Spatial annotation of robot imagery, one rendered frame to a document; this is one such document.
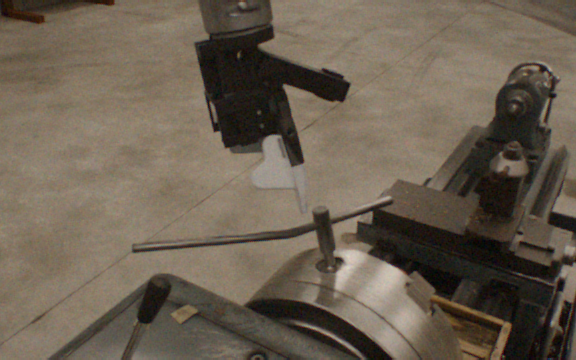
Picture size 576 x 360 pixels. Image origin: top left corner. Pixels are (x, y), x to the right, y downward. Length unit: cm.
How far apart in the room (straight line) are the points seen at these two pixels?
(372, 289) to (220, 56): 34
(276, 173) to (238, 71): 12
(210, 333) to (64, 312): 204
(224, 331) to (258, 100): 26
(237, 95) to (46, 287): 228
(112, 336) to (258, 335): 16
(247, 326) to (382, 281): 20
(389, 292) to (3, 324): 216
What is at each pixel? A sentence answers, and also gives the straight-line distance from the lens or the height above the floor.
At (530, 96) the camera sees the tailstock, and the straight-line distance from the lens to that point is 176.
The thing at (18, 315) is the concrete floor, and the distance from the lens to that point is 271.
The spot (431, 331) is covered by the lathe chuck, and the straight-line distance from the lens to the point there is 74.
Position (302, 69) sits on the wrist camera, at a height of 150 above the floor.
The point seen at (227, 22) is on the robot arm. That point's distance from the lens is 58.
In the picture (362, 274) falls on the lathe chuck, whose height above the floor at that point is 124.
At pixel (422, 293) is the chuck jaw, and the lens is 77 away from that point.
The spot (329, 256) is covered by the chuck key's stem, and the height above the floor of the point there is 125.
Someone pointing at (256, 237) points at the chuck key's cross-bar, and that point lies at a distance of 69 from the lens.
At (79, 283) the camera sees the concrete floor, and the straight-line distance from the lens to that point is 278.
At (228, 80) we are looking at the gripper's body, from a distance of 61.
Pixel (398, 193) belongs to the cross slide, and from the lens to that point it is 143.
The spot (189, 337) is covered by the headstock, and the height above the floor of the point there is 126.
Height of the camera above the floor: 171
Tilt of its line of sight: 30 degrees down
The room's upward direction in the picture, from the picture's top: straight up
